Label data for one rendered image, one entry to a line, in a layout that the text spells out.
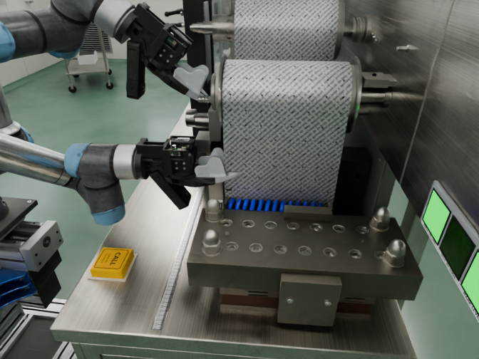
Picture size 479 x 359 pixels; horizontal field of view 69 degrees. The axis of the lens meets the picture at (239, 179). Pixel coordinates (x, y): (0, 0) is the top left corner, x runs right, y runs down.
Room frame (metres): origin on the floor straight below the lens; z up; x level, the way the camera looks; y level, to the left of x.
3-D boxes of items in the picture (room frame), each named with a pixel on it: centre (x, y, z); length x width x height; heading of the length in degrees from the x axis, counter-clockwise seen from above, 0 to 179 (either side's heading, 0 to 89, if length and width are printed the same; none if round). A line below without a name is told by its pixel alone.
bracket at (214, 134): (0.73, 0.07, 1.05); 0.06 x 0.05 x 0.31; 85
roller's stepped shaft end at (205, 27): (0.95, 0.09, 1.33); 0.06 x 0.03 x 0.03; 85
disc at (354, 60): (0.67, -0.22, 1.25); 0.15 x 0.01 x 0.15; 175
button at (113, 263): (0.55, 0.28, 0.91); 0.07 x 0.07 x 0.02; 85
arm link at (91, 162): (0.65, 0.31, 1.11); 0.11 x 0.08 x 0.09; 85
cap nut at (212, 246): (0.47, 0.05, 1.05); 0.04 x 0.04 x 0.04
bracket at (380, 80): (0.67, -0.26, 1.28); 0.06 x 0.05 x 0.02; 85
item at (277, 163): (0.62, -0.09, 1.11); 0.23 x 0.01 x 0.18; 85
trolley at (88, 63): (5.06, 2.16, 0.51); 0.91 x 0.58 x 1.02; 19
